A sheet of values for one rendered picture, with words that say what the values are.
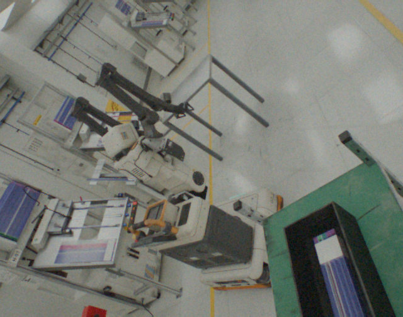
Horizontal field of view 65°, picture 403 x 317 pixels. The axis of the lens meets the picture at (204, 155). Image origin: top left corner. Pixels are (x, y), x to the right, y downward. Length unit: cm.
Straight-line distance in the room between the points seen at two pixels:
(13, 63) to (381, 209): 564
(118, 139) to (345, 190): 135
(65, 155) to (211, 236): 256
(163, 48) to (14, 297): 499
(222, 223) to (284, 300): 104
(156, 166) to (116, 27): 515
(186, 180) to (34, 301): 302
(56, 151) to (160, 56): 368
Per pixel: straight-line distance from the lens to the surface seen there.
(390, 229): 96
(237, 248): 208
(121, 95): 194
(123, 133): 200
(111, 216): 314
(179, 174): 211
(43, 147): 412
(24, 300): 464
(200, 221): 191
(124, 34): 698
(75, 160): 412
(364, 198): 103
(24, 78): 609
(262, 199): 234
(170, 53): 699
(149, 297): 337
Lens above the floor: 177
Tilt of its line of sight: 27 degrees down
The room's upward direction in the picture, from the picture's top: 57 degrees counter-clockwise
